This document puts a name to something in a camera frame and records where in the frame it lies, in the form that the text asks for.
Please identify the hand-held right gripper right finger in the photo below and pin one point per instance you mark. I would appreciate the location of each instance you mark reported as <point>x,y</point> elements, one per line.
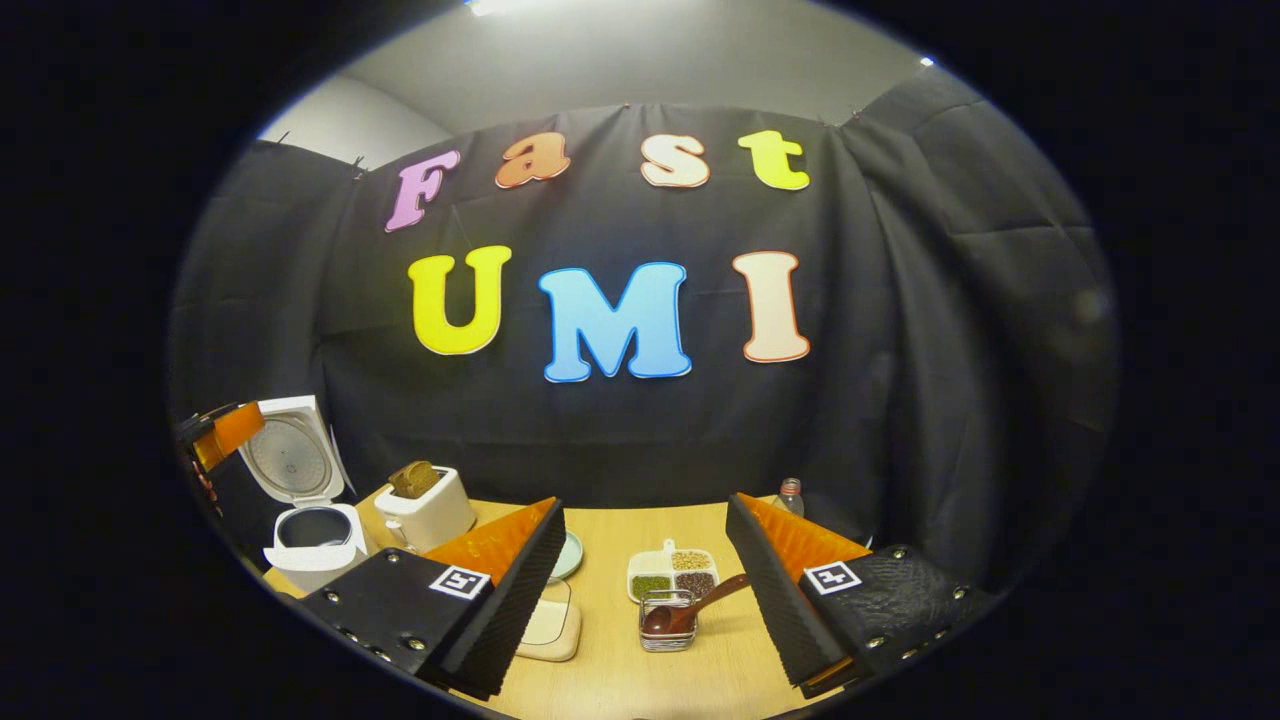
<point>775,600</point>

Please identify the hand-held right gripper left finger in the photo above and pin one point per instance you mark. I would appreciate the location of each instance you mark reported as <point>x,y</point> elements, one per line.
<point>520,600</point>

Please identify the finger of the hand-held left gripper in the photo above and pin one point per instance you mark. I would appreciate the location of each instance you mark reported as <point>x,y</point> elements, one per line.
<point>232,435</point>

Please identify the white rice cooker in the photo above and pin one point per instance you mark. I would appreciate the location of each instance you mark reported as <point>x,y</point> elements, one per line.
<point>330,560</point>

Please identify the brown wooden spoon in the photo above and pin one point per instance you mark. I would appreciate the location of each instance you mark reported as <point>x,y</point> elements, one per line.
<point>665,618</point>

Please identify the clear chopstick holder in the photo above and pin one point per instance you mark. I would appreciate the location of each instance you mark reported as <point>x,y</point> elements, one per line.
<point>668,640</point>

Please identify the pale green plate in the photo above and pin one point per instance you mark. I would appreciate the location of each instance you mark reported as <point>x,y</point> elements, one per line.
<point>569,555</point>

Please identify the small plastic bottle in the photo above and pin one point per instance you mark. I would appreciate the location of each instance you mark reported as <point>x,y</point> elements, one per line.
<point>790,498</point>

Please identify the white toaster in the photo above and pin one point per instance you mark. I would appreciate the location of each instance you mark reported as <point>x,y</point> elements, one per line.
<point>430,520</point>

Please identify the brown bread slice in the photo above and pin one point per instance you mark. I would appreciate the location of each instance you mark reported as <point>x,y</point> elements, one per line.
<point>403,482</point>
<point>430,475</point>

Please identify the black backdrop cloth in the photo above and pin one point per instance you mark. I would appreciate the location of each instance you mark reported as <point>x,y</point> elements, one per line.
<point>600,450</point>

